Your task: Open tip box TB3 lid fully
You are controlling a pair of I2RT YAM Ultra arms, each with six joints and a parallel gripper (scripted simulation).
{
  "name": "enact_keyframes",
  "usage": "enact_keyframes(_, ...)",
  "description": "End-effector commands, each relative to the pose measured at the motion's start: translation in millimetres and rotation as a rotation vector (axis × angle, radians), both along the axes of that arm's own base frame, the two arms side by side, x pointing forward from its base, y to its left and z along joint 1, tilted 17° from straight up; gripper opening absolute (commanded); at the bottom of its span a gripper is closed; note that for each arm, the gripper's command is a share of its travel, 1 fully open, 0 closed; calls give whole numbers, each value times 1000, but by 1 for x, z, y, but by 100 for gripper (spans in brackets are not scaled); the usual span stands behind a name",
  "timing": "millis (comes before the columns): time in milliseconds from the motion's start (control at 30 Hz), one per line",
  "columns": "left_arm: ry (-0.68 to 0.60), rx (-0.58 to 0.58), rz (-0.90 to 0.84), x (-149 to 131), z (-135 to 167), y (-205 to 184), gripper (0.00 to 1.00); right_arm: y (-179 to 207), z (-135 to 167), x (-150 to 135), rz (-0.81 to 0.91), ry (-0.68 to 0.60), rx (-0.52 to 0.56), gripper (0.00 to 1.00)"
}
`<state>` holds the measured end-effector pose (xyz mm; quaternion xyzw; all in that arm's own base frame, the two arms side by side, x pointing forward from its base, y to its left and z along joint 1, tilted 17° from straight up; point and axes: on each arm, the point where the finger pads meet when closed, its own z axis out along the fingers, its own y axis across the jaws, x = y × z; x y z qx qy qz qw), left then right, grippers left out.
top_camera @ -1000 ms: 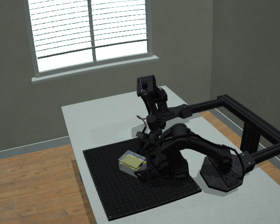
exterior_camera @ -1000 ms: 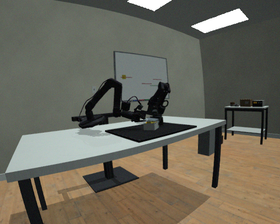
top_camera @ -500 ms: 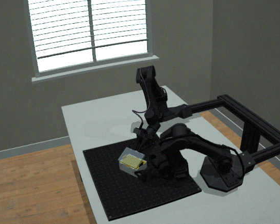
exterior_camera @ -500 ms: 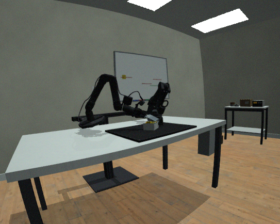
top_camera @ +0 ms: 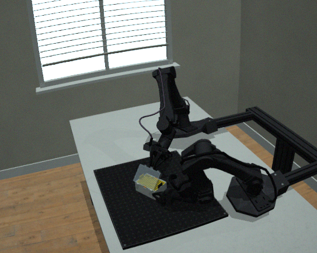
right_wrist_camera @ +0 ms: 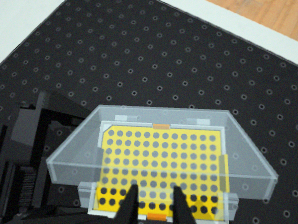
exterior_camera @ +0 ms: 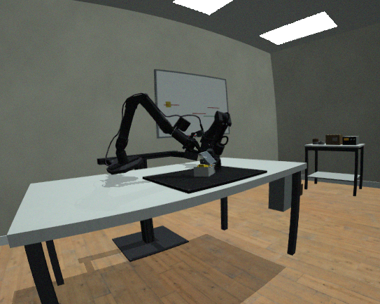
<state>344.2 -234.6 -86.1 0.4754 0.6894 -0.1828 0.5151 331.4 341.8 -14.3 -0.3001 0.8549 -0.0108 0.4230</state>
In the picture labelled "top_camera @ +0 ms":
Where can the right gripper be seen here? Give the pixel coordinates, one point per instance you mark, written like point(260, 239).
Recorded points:
point(161, 151)

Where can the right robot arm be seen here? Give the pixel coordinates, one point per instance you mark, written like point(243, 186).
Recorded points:
point(175, 111)

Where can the yellow perforated plate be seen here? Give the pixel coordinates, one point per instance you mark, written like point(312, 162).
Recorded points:
point(159, 184)

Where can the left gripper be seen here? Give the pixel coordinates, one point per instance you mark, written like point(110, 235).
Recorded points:
point(170, 192)

